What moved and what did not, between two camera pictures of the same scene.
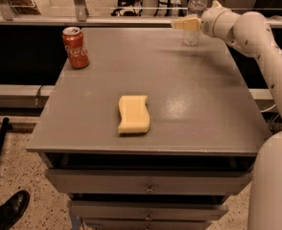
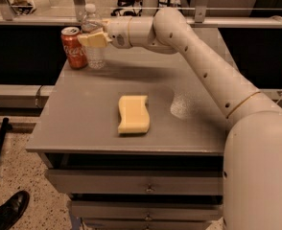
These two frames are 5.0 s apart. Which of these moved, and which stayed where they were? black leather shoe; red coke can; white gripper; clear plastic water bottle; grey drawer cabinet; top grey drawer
Moved: white gripper; clear plastic water bottle
Stayed: black leather shoe; grey drawer cabinet; top grey drawer; red coke can
